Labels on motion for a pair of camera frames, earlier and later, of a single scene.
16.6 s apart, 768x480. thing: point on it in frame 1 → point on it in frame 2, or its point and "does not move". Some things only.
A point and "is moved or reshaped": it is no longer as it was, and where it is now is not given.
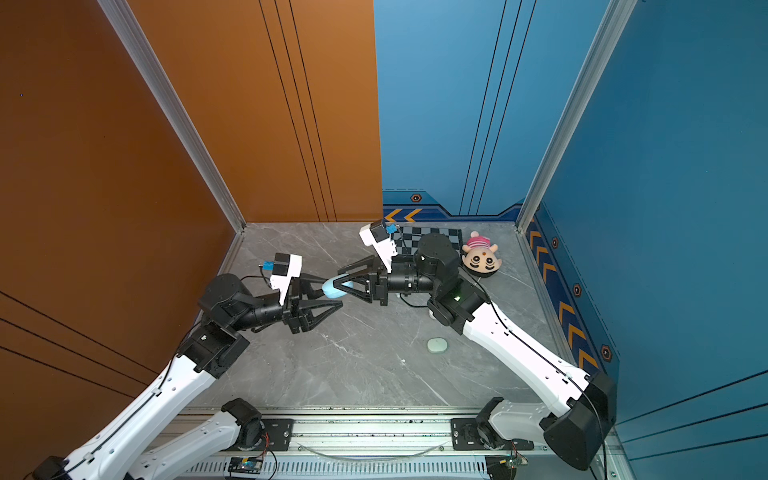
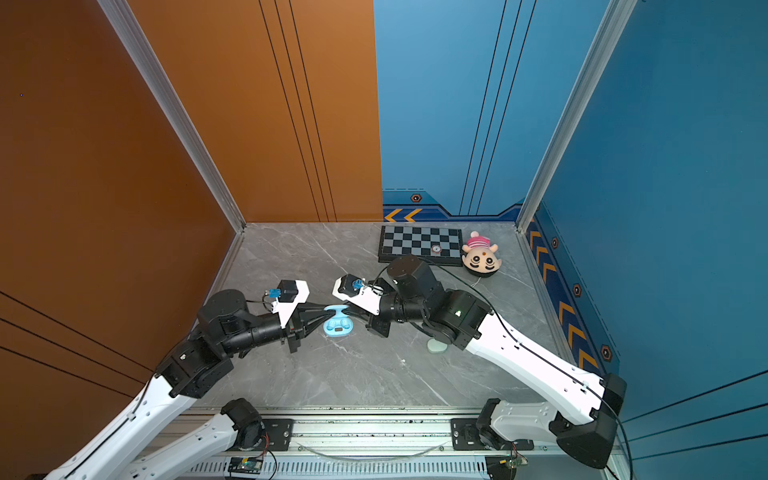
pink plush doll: [480, 254] does not move
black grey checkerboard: [406, 238] does not move
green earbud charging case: [437, 345] does not move
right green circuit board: [513, 461] does not move
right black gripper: [378, 284] → [374, 321]
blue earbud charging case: [332, 292] is moved or reshaped
